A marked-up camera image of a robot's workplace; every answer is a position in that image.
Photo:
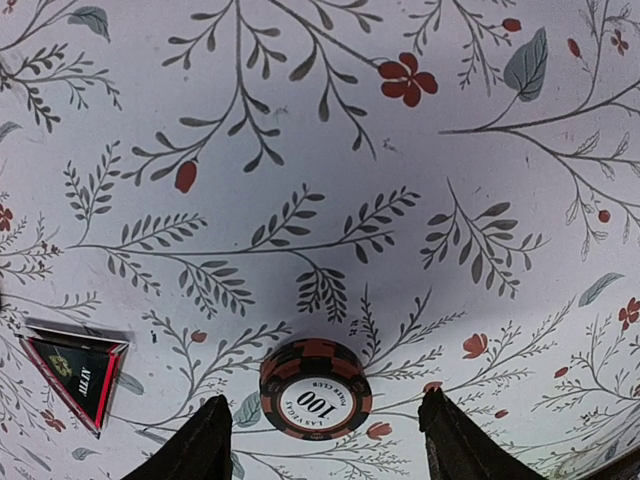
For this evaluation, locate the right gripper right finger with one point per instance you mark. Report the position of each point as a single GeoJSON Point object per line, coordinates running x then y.
{"type": "Point", "coordinates": [458, 449]}

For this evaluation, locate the black triangle card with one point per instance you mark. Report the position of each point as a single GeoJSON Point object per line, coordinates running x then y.
{"type": "Point", "coordinates": [79, 363]}

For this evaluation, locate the orange short chip stack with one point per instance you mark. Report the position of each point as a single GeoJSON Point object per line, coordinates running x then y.
{"type": "Point", "coordinates": [315, 390]}

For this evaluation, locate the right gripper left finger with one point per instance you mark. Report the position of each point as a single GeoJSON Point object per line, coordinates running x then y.
{"type": "Point", "coordinates": [199, 450]}

